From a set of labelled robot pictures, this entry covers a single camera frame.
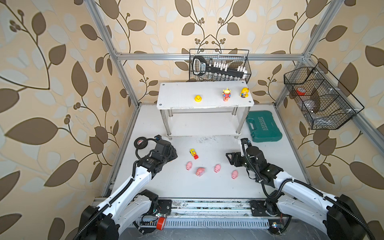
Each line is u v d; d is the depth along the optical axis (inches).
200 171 32.3
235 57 35.8
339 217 15.5
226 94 27.9
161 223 26.4
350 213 15.5
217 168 34.1
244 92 29.2
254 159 25.0
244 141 27.3
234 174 33.2
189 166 34.3
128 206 21.9
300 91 31.7
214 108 29.1
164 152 24.9
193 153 36.6
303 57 35.6
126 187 18.4
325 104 28.8
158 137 29.6
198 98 28.9
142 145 37.1
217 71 33.4
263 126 39.7
